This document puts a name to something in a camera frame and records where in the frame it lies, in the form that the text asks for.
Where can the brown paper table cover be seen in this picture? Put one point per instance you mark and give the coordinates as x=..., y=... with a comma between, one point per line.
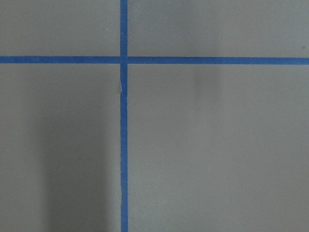
x=212, y=148

